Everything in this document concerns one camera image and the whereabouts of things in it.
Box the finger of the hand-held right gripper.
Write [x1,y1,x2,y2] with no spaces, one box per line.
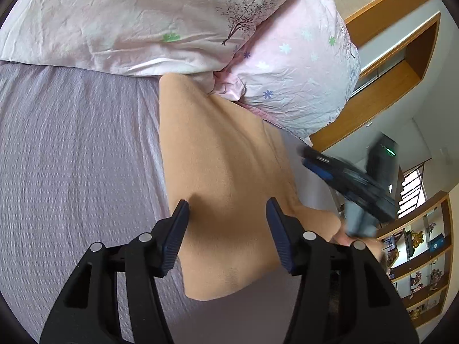
[302,161,338,189]
[300,146,347,169]

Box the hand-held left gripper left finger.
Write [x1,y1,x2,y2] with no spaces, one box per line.
[39,200,190,344]

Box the pink floral pillow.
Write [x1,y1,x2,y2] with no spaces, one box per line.
[210,0,361,138]

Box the person's right hand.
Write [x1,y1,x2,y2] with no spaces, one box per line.
[332,231,386,262]

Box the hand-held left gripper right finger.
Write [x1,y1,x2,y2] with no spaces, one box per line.
[266,197,419,344]

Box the wooden bookshelf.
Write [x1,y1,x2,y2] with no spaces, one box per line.
[376,190,455,330]

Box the lavender textured bed sheet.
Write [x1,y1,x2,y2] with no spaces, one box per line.
[0,61,347,344]

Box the peach orange garment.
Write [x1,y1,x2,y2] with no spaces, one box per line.
[158,73,342,302]

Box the wooden headboard frame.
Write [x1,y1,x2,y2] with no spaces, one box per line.
[308,0,442,153]

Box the blue box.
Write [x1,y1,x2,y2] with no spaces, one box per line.
[427,234,446,251]

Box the white floral pillow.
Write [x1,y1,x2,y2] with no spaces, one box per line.
[0,0,305,77]

